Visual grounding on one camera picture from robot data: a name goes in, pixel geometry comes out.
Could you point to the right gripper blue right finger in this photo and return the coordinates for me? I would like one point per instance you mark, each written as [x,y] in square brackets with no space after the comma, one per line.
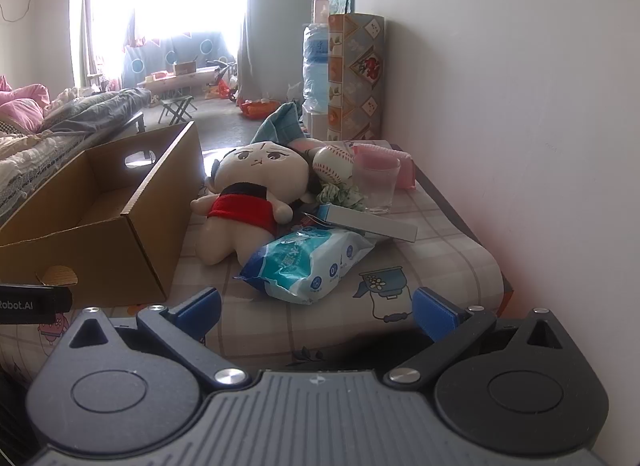
[448,324]

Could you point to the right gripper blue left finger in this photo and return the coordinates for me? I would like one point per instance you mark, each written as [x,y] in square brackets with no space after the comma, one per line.
[180,327]

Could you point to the blue white wet wipes pack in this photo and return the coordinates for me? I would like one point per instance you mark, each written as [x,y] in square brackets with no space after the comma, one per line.
[304,266]

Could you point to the black-haired doll red skirt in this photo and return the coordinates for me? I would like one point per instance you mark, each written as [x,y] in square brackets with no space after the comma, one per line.
[250,194]

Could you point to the pink knitted cloth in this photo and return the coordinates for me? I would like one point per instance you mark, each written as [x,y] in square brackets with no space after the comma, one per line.
[383,156]

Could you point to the grey blue box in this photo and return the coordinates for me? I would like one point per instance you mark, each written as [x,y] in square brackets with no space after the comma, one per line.
[366,222]

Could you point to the green white cloth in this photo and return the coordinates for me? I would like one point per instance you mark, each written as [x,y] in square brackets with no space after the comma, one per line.
[343,195]

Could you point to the white red baseball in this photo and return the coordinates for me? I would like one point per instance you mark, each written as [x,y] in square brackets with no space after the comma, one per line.
[333,165]

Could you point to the teal knitted cloth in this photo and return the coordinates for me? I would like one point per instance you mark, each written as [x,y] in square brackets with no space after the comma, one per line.
[281,127]

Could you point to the brown cardboard box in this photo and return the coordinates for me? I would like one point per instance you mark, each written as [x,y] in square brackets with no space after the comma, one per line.
[110,224]

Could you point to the clear drinking glass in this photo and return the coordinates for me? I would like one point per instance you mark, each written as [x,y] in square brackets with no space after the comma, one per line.
[377,185]

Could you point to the bed with grey mattress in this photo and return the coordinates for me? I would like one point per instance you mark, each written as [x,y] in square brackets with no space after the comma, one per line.
[30,159]

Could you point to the pink quilt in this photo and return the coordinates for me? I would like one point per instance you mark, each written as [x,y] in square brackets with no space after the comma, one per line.
[23,107]

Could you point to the folding stool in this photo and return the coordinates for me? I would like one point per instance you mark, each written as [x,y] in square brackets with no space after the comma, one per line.
[176,109]

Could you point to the white water dispenser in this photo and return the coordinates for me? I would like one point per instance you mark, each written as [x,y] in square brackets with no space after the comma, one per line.
[316,125]

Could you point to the low white table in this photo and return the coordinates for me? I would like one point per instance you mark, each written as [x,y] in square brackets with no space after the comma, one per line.
[197,79]

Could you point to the small cardboard box on table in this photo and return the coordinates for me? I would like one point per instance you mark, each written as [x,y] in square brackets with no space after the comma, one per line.
[183,68]

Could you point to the blue circle-pattern window cloth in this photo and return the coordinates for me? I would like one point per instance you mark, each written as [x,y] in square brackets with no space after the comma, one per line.
[158,55]

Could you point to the blue water dispenser bottle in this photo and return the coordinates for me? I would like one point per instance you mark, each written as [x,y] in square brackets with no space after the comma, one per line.
[316,68]

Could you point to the pink bottle on dispenser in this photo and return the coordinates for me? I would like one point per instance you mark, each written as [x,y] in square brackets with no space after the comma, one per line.
[321,12]

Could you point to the grey curtain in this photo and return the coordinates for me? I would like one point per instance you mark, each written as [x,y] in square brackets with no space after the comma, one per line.
[271,47]

